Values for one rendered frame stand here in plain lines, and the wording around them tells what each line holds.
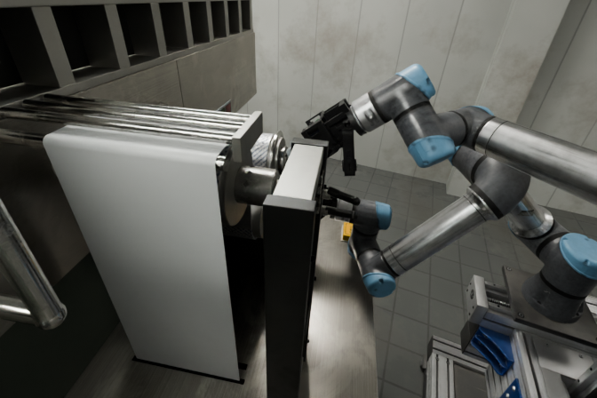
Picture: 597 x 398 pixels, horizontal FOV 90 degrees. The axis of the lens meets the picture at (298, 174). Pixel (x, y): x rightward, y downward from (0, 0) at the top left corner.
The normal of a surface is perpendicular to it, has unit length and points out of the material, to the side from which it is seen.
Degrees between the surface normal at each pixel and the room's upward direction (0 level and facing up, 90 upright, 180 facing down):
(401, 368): 0
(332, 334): 0
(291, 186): 0
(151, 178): 90
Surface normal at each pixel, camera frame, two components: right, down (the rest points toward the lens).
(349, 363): 0.04, -0.86
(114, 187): -0.17, 0.50
